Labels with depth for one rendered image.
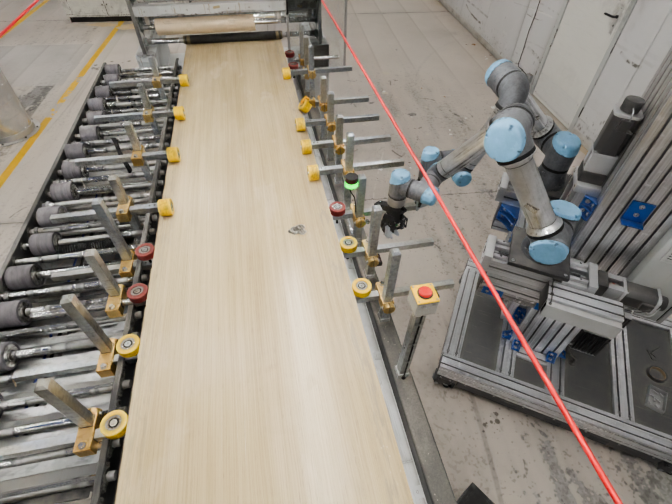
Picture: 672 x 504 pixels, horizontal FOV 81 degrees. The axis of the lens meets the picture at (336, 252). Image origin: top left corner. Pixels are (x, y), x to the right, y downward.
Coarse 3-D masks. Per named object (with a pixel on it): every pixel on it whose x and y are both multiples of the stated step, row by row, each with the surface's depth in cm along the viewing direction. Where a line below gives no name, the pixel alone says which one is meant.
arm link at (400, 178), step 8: (400, 168) 153; (392, 176) 151; (400, 176) 149; (408, 176) 150; (392, 184) 152; (400, 184) 151; (408, 184) 150; (392, 192) 155; (400, 192) 153; (400, 200) 157
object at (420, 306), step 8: (416, 288) 119; (432, 288) 119; (408, 296) 123; (416, 296) 117; (432, 296) 117; (416, 304) 117; (424, 304) 116; (432, 304) 117; (416, 312) 119; (424, 312) 119; (432, 312) 120
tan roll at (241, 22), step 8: (200, 16) 323; (208, 16) 323; (216, 16) 324; (224, 16) 325; (232, 16) 325; (240, 16) 326; (248, 16) 327; (160, 24) 317; (168, 24) 318; (176, 24) 319; (184, 24) 320; (192, 24) 321; (200, 24) 322; (208, 24) 323; (216, 24) 324; (224, 24) 325; (232, 24) 326; (240, 24) 327; (248, 24) 328; (256, 24) 334; (160, 32) 320; (168, 32) 322; (176, 32) 323; (184, 32) 324; (192, 32) 326; (200, 32) 327; (208, 32) 329; (216, 32) 331
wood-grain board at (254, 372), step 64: (192, 64) 308; (256, 64) 309; (192, 128) 242; (256, 128) 243; (192, 192) 200; (256, 192) 200; (320, 192) 201; (192, 256) 170; (256, 256) 170; (320, 256) 171; (192, 320) 148; (256, 320) 148; (320, 320) 149; (192, 384) 131; (256, 384) 131; (320, 384) 131; (128, 448) 117; (192, 448) 117; (256, 448) 118; (320, 448) 118; (384, 448) 118
